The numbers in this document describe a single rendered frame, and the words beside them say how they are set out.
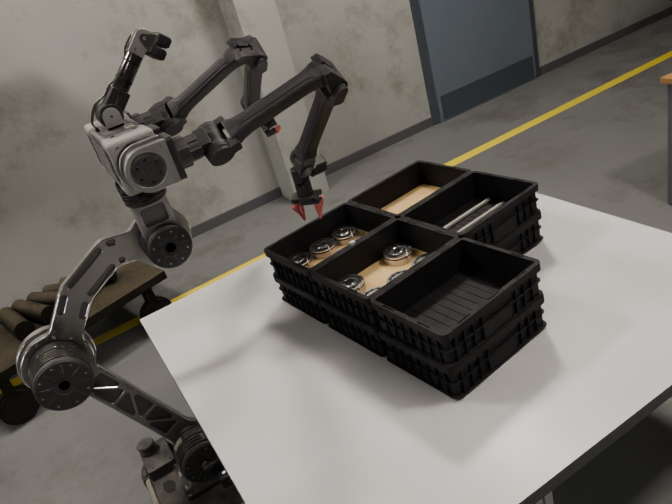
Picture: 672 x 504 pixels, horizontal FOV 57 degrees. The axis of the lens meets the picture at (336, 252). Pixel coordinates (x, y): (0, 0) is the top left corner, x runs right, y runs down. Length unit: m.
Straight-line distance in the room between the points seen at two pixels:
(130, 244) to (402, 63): 3.92
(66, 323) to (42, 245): 2.69
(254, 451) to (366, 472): 0.34
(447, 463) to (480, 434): 0.12
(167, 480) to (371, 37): 3.95
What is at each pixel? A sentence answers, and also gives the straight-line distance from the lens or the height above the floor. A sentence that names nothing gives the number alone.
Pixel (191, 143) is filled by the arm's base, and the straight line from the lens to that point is 1.70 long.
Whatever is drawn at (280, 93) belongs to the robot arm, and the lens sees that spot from 1.74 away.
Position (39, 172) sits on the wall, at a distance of 4.68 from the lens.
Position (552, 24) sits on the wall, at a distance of 6.77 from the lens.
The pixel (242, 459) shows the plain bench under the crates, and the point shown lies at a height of 0.70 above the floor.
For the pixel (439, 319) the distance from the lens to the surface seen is 1.80.
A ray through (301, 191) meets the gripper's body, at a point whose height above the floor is 1.10.
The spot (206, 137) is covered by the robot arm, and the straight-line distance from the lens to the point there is 1.72.
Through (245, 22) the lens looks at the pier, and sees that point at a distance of 4.59.
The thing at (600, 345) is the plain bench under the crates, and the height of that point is 0.70.
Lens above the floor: 1.89
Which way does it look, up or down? 28 degrees down
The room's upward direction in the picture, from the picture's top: 17 degrees counter-clockwise
